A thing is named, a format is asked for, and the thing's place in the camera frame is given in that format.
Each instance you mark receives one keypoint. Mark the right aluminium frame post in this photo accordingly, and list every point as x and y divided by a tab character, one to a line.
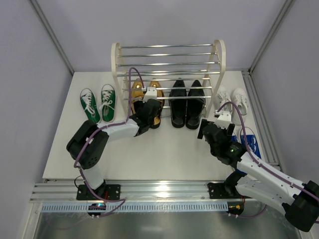
282	14

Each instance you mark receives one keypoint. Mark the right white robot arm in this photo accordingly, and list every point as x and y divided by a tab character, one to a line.
254	178

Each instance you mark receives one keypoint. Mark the right side aluminium rail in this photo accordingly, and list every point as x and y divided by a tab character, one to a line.
266	141

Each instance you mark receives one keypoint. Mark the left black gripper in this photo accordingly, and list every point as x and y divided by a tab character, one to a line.
153	109

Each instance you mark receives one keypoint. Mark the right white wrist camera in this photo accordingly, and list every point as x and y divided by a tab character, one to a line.
223	119

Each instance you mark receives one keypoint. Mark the white shoe rack chrome bars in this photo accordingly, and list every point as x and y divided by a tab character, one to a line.
166	64

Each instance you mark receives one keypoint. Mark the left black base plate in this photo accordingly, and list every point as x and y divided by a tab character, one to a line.
105	191

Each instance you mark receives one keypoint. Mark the gold loafer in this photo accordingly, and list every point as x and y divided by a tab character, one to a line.
137	97
157	119

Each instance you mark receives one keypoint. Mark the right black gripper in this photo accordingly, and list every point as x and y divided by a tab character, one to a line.
217	130

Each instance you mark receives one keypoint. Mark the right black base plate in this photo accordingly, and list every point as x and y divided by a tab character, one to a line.
223	191

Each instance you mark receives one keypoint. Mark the aluminium mounting rail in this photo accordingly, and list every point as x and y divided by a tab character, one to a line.
148	190

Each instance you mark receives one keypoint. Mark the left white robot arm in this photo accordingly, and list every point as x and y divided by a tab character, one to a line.
88	143

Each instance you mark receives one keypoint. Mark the left aluminium frame post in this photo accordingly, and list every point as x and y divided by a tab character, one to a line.
51	34

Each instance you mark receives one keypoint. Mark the black leather shoe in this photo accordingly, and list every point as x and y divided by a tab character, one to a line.
178	104
195	105

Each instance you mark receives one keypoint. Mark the right blue canvas sneaker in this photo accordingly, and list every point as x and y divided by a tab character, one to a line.
251	140

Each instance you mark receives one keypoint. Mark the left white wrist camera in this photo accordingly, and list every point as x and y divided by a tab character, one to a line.
151	93

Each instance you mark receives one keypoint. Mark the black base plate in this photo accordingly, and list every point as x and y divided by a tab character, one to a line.
223	191
105	191

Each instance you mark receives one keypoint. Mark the white sneaker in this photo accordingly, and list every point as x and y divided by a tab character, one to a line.
221	98
239	98

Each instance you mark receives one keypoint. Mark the aluminium frame post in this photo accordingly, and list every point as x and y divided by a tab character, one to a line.
51	34
282	14

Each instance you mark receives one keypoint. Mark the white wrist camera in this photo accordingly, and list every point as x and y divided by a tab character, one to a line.
223	119
151	93

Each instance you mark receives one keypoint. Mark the slotted grey cable duct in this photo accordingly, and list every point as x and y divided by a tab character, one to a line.
130	207

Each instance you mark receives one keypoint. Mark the green canvas sneaker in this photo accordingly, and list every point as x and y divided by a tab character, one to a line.
108	100
89	105

